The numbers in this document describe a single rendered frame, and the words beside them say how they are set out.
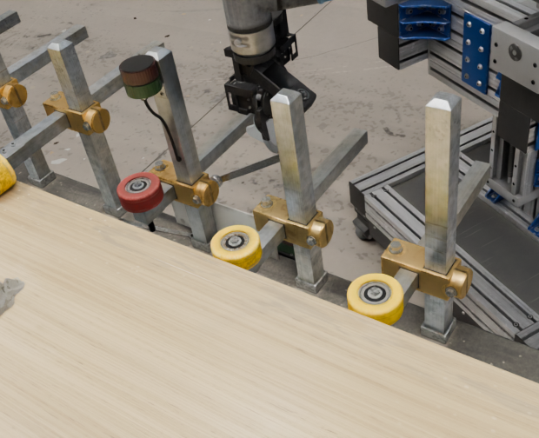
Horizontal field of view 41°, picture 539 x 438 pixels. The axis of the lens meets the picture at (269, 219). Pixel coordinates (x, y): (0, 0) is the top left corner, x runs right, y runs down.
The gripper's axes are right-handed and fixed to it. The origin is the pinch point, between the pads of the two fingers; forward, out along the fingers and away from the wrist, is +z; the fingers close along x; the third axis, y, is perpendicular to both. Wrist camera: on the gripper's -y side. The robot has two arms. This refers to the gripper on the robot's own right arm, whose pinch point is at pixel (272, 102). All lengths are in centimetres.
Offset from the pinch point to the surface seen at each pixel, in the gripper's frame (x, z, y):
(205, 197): -8.5, -2.3, -34.8
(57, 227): 6, -7, -57
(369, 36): 72, 83, 172
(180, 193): -3.0, -2.0, -35.6
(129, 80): -4, -30, -41
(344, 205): 21, 83, 58
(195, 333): -31, -7, -64
